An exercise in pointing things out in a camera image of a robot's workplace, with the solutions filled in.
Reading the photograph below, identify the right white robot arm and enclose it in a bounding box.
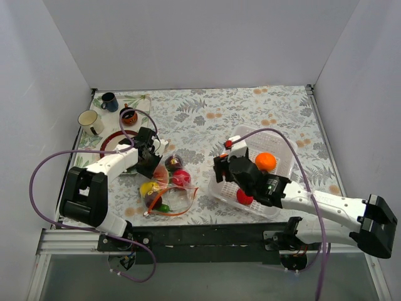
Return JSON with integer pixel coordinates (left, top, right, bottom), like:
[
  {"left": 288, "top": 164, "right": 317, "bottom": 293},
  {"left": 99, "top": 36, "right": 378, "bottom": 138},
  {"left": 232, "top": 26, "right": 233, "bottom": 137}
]
[{"left": 213, "top": 154, "right": 398, "bottom": 259}]

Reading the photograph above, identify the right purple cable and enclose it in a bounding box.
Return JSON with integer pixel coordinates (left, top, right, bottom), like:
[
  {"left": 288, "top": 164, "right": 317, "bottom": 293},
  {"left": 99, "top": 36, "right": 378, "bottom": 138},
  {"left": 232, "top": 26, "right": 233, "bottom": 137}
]
[{"left": 228, "top": 128, "right": 331, "bottom": 301}]

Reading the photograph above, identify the cream enamel mug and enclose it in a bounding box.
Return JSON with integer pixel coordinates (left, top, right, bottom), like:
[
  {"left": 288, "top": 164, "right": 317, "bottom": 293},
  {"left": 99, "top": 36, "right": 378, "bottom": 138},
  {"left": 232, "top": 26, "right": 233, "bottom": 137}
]
[{"left": 78, "top": 110, "right": 104, "bottom": 136}]

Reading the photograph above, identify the dark blue mug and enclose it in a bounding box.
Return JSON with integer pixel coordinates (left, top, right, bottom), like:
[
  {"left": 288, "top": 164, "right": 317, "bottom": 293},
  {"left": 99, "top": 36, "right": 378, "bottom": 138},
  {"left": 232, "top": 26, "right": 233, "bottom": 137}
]
[{"left": 100, "top": 92, "right": 118, "bottom": 112}]

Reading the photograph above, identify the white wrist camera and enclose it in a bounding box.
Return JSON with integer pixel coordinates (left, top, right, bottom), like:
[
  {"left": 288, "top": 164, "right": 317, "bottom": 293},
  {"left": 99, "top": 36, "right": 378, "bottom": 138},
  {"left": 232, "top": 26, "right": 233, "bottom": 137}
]
[
  {"left": 154, "top": 139, "right": 169, "bottom": 156},
  {"left": 224, "top": 135, "right": 248, "bottom": 159}
]

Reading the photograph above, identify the floral patterned tablecloth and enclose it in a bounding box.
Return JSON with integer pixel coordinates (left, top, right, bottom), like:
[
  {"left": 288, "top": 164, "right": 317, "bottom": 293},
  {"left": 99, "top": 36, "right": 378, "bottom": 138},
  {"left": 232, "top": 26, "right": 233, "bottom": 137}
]
[{"left": 108, "top": 86, "right": 342, "bottom": 225}]

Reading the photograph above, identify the purple cable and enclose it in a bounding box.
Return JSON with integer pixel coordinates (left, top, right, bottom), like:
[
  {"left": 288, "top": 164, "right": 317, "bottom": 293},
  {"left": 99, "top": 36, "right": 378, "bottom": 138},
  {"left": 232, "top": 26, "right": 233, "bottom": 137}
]
[
  {"left": 29, "top": 109, "right": 160, "bottom": 283},
  {"left": 228, "top": 128, "right": 331, "bottom": 301}
]

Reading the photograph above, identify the white perforated plastic basket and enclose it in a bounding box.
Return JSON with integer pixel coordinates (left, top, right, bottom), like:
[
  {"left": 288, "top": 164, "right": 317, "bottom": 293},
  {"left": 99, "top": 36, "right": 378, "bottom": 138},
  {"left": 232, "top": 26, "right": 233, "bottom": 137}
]
[{"left": 209, "top": 131, "right": 295, "bottom": 219}]

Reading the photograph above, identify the fake watermelon slice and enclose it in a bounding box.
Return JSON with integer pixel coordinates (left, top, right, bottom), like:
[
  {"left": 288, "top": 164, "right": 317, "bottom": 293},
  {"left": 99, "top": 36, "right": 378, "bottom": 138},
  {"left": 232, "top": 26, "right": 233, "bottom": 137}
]
[{"left": 153, "top": 164, "right": 169, "bottom": 184}]

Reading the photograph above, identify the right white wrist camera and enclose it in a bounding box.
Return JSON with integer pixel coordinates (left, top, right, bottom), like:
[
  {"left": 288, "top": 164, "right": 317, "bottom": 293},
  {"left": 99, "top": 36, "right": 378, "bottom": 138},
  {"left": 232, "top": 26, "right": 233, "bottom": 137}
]
[{"left": 224, "top": 135, "right": 248, "bottom": 159}]

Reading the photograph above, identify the yellow fake lemon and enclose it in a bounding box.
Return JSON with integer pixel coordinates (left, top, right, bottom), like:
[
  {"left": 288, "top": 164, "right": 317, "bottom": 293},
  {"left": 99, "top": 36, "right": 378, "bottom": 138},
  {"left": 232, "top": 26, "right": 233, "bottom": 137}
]
[{"left": 139, "top": 181, "right": 160, "bottom": 198}]

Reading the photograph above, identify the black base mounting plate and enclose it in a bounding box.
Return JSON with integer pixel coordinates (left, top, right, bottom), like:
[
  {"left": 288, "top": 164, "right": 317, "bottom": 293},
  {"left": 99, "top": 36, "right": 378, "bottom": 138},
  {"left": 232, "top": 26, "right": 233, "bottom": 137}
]
[{"left": 97, "top": 222, "right": 318, "bottom": 265}]

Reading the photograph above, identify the orange fake mandarin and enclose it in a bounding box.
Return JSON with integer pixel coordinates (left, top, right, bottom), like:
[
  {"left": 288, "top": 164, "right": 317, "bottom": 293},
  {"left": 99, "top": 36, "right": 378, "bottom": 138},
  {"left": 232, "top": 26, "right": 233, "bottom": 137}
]
[{"left": 254, "top": 152, "right": 277, "bottom": 172}]

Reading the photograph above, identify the dark purple fake fruit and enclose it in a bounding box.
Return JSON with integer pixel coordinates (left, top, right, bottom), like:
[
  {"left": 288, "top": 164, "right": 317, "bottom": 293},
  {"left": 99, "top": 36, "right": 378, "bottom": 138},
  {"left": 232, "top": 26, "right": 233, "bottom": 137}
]
[{"left": 165, "top": 154, "right": 184, "bottom": 172}]

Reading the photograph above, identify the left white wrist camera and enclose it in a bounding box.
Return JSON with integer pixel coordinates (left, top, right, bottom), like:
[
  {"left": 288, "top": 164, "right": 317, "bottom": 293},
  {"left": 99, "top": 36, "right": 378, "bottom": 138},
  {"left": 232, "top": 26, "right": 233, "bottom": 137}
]
[{"left": 154, "top": 139, "right": 169, "bottom": 156}]

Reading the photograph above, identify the clear zip top bag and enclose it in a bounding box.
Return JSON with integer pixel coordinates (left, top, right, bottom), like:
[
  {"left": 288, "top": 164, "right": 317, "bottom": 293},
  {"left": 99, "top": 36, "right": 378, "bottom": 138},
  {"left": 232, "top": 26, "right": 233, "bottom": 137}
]
[{"left": 138, "top": 153, "right": 199, "bottom": 216}]

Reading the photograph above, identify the brown orange small cup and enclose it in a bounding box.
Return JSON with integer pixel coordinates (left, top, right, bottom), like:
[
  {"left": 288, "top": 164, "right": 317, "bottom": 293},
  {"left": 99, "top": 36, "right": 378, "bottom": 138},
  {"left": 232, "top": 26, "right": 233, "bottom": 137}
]
[{"left": 120, "top": 103, "right": 138, "bottom": 126}]

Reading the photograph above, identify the leaf patterned serving tray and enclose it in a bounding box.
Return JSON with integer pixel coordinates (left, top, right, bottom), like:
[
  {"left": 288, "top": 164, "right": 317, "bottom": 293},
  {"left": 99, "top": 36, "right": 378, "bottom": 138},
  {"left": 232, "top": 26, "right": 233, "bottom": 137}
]
[{"left": 73, "top": 92, "right": 151, "bottom": 167}]

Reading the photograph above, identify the red rimmed plate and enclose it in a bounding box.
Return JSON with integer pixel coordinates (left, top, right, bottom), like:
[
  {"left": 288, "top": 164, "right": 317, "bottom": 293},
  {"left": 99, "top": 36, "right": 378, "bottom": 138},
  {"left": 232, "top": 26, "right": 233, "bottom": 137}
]
[{"left": 100, "top": 130, "right": 138, "bottom": 175}]

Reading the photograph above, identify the red fake strawberry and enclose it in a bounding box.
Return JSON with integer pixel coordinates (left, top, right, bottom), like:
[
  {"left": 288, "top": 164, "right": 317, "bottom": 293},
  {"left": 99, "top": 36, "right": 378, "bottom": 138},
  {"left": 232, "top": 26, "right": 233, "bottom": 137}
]
[{"left": 236, "top": 189, "right": 253, "bottom": 206}]

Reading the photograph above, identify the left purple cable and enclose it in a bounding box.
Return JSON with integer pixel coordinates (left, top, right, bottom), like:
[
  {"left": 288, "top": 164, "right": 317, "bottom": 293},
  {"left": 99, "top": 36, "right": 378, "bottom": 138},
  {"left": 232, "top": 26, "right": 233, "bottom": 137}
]
[{"left": 29, "top": 109, "right": 160, "bottom": 283}]

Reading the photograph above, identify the red fake apple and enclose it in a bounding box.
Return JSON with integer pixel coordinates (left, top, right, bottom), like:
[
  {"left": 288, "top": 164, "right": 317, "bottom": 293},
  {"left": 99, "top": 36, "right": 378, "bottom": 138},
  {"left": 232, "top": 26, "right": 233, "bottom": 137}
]
[{"left": 172, "top": 169, "right": 191, "bottom": 187}]

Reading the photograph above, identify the aluminium frame rail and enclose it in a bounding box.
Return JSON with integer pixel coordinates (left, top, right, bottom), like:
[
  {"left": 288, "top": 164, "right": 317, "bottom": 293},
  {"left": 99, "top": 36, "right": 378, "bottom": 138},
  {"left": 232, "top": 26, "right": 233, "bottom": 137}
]
[{"left": 36, "top": 228, "right": 377, "bottom": 254}]

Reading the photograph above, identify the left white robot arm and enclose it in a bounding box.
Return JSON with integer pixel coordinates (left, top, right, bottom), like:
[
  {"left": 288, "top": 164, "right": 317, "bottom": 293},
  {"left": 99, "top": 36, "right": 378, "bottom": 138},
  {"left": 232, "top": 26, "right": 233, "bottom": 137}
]
[{"left": 60, "top": 127, "right": 168, "bottom": 251}]

